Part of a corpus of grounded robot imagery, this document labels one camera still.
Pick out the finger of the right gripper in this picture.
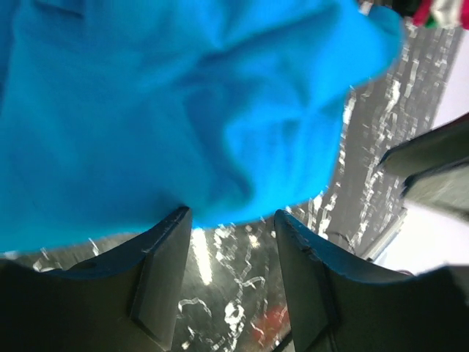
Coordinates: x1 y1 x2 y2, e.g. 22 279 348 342
402 159 468 220
380 122 468 177

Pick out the green folded t shirt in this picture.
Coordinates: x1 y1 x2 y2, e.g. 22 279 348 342
424 15 438 29

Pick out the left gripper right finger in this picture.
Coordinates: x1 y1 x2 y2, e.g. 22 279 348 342
274 210 468 351

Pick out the white folded t shirt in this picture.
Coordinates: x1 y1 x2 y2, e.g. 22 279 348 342
431 0 461 29

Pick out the blue t shirt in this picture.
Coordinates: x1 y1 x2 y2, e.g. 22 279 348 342
1 1 405 252

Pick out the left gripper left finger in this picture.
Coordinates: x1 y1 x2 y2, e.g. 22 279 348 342
1 208 192 351

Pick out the red folded t shirt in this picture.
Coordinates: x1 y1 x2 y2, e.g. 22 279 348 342
413 0 432 27

